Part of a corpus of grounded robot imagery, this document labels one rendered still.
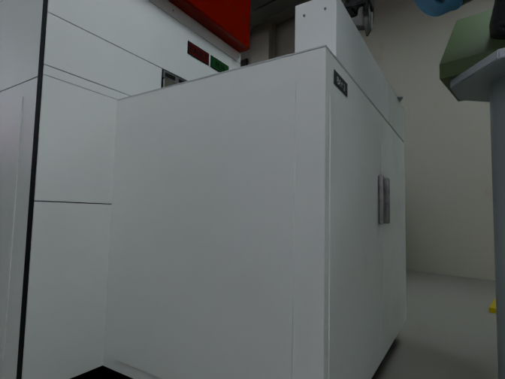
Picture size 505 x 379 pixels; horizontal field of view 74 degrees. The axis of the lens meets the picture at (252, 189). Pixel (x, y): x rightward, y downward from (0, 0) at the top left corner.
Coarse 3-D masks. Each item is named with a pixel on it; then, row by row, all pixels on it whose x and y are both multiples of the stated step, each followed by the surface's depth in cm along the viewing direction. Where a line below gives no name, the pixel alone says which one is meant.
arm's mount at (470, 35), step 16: (480, 16) 88; (464, 32) 85; (480, 32) 80; (448, 48) 82; (464, 48) 78; (480, 48) 74; (496, 48) 71; (448, 64) 76; (464, 64) 74; (448, 80) 78
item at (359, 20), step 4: (368, 4) 108; (360, 8) 110; (368, 8) 108; (360, 12) 110; (360, 16) 110; (368, 16) 108; (352, 20) 111; (356, 20) 110; (360, 20) 110; (364, 20) 108; (368, 20) 108; (356, 24) 110; (360, 24) 110; (364, 24) 109; (368, 24) 108; (364, 28) 109; (368, 28) 109; (368, 32) 110
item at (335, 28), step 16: (320, 0) 71; (336, 0) 69; (304, 16) 72; (320, 16) 70; (336, 16) 69; (304, 32) 72; (320, 32) 70; (336, 32) 68; (352, 32) 79; (304, 48) 72; (336, 48) 68; (352, 48) 78; (352, 64) 78; (368, 64) 91; (368, 80) 91; (384, 80) 109; (368, 96) 90; (384, 96) 109; (384, 112) 108
